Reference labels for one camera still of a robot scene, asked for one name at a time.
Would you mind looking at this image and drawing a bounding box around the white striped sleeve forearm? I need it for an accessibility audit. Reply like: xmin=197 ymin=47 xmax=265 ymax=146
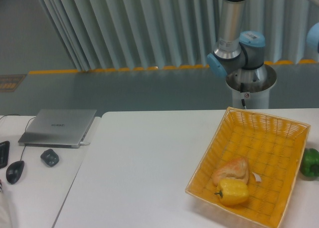
xmin=0 ymin=182 xmax=12 ymax=228

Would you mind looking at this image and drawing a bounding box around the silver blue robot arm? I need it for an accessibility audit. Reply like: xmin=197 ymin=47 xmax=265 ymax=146
xmin=207 ymin=0 xmax=319 ymax=77

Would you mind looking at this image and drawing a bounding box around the yellow bell pepper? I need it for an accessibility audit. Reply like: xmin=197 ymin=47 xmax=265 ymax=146
xmin=214 ymin=178 xmax=250 ymax=207

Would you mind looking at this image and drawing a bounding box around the green bell pepper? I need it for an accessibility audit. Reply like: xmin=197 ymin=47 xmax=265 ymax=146
xmin=300 ymin=148 xmax=319 ymax=177

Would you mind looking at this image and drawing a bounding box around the grey pleated curtain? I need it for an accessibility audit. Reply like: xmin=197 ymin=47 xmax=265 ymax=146
xmin=40 ymin=0 xmax=318 ymax=71

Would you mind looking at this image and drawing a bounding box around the croissant bread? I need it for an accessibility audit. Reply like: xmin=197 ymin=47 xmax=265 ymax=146
xmin=212 ymin=157 xmax=249 ymax=186

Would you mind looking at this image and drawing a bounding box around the yellow woven basket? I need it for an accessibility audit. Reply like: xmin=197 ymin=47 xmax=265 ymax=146
xmin=185 ymin=107 xmax=311 ymax=228

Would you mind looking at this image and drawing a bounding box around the silver laptop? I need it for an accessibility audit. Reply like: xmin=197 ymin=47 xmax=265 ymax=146
xmin=18 ymin=109 xmax=96 ymax=148

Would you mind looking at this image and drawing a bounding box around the black small gadget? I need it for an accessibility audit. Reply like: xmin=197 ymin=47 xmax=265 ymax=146
xmin=40 ymin=149 xmax=59 ymax=167

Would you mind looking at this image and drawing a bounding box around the white paper scrap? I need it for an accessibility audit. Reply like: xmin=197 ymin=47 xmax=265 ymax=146
xmin=252 ymin=172 xmax=262 ymax=183

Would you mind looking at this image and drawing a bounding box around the black computer mouse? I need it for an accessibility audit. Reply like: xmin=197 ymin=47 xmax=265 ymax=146
xmin=6 ymin=160 xmax=25 ymax=185

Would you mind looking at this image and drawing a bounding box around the black keyboard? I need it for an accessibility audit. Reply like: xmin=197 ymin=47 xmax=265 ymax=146
xmin=0 ymin=141 xmax=10 ymax=169

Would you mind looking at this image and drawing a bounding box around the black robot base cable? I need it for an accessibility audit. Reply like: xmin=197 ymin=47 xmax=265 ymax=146
xmin=240 ymin=82 xmax=247 ymax=110

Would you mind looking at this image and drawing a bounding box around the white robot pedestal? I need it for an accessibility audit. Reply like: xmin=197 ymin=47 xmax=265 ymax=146
xmin=226 ymin=64 xmax=277 ymax=109

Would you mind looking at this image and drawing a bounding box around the black mouse cable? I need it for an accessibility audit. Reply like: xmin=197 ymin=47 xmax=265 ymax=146
xmin=0 ymin=114 xmax=37 ymax=162

